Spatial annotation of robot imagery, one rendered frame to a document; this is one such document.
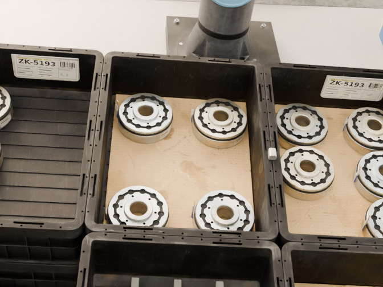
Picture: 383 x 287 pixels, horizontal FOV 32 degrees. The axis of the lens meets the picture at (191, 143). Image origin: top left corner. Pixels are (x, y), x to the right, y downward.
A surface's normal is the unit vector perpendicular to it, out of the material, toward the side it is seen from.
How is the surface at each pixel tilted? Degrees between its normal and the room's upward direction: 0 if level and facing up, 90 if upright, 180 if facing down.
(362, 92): 90
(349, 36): 0
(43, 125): 0
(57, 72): 90
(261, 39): 4
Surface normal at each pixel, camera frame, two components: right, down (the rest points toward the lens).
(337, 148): 0.09, -0.64
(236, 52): 0.51, 0.43
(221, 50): 0.01, 0.49
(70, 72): 0.00, 0.77
